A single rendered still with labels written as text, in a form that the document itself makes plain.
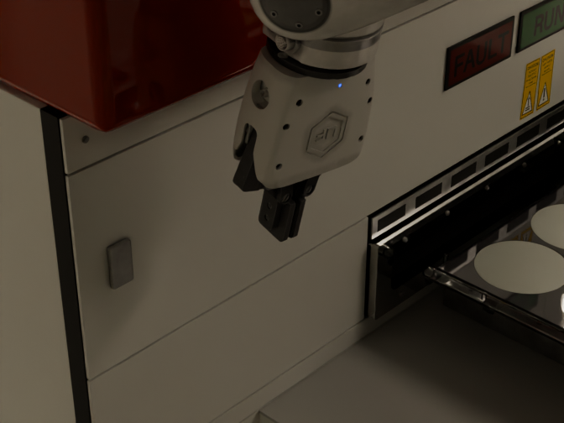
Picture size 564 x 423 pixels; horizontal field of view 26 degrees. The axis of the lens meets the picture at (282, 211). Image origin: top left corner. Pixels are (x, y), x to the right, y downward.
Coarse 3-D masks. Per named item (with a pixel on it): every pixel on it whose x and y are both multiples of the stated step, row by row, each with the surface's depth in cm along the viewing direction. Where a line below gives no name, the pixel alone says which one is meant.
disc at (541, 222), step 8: (544, 208) 140; (552, 208) 140; (560, 208) 140; (536, 216) 138; (544, 216) 138; (552, 216) 138; (560, 216) 138; (536, 224) 137; (544, 224) 137; (552, 224) 137; (560, 224) 137; (536, 232) 135; (544, 232) 135; (552, 232) 135; (560, 232) 135; (544, 240) 134; (552, 240) 134; (560, 240) 134
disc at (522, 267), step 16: (480, 256) 131; (496, 256) 131; (512, 256) 131; (528, 256) 131; (544, 256) 131; (560, 256) 131; (480, 272) 129; (496, 272) 129; (512, 272) 129; (528, 272) 129; (544, 272) 129; (560, 272) 129; (512, 288) 126; (528, 288) 126; (544, 288) 126
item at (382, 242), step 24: (528, 144) 144; (552, 144) 146; (504, 168) 139; (528, 168) 144; (456, 192) 135; (480, 192) 137; (528, 192) 148; (432, 216) 131; (456, 216) 135; (504, 216) 144; (384, 240) 126; (408, 240) 129; (456, 240) 139; (384, 264) 128; (432, 264) 135; (384, 288) 129; (408, 288) 133; (384, 312) 131
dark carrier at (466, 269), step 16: (560, 192) 143; (528, 208) 140; (512, 224) 137; (528, 224) 137; (480, 240) 134; (496, 240) 134; (512, 240) 134; (528, 240) 134; (464, 256) 131; (448, 272) 129; (464, 272) 129; (480, 288) 126; (496, 288) 126; (560, 288) 126; (512, 304) 124; (528, 304) 124; (544, 304) 124; (560, 304) 124; (544, 320) 122; (560, 320) 122
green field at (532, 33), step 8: (560, 0) 136; (536, 8) 133; (544, 8) 134; (552, 8) 136; (560, 8) 137; (528, 16) 133; (536, 16) 134; (544, 16) 135; (552, 16) 136; (560, 16) 138; (528, 24) 133; (536, 24) 135; (544, 24) 136; (552, 24) 137; (560, 24) 138; (528, 32) 134; (536, 32) 135; (544, 32) 136; (528, 40) 134; (520, 48) 134
